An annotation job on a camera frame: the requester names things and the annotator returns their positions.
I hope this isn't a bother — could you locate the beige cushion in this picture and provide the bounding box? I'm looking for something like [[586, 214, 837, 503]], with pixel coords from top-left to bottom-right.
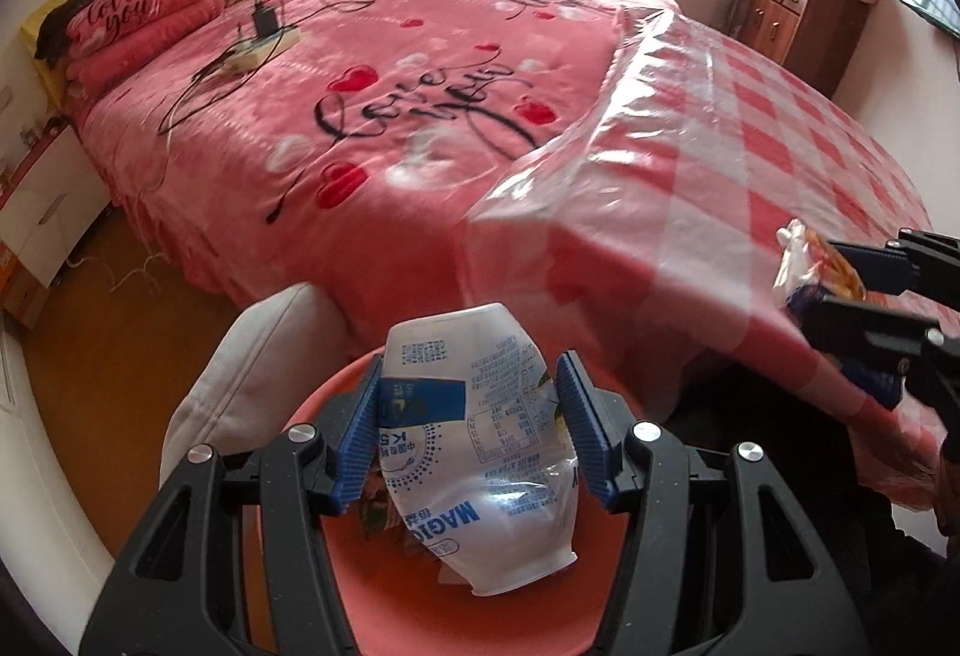
[[160, 281, 353, 477]]

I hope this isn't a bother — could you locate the pink plastic basin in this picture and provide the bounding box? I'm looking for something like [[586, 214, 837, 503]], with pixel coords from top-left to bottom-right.
[[259, 347, 638, 656]]

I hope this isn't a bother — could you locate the brown wooden cabinet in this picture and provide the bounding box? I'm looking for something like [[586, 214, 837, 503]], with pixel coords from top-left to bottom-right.
[[739, 0, 871, 98]]

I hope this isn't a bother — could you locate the plain pink pillow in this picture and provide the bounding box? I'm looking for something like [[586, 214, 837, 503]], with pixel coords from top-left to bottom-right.
[[64, 0, 226, 98]]

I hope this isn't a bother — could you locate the pink heart print bed blanket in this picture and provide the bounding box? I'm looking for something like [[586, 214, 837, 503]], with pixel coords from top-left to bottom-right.
[[71, 0, 683, 335]]

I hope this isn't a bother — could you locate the red white checkered tablecloth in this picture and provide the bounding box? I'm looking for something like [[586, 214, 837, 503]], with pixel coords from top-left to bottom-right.
[[465, 4, 960, 514]]

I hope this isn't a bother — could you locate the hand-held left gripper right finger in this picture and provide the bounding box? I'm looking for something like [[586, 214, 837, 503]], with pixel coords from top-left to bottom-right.
[[553, 350, 871, 656]]

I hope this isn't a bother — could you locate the white power strip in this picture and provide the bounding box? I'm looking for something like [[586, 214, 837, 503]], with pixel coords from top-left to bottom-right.
[[225, 30, 301, 74]]

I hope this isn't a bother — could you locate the pink script print pillow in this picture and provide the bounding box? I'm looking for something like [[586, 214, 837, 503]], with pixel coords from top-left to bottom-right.
[[67, 0, 226, 53]]

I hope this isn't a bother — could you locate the cardboard box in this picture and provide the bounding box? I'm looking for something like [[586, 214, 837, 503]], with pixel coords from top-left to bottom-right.
[[0, 240, 53, 331]]

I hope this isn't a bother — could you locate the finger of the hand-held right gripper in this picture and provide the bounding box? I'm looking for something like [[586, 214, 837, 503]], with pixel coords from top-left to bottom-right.
[[825, 228, 960, 308], [802, 294, 960, 411]]

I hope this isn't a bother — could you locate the black cable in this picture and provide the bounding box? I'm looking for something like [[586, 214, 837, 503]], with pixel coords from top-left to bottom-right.
[[154, 0, 376, 136]]

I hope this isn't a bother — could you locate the white cable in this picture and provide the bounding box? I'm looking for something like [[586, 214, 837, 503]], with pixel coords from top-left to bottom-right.
[[67, 251, 166, 293]]

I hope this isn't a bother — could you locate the orange white wrapper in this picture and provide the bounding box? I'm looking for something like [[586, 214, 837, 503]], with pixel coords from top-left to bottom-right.
[[772, 217, 867, 327]]

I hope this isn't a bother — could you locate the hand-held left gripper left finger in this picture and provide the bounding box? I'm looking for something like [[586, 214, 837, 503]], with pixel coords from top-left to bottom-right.
[[79, 354, 385, 656]]

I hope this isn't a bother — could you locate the white blue snack bag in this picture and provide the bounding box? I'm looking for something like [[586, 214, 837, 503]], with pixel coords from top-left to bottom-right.
[[365, 302, 580, 598]]

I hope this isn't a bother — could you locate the white bedside cabinet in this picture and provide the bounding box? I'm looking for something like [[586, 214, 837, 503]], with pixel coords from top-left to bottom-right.
[[0, 124, 113, 327]]

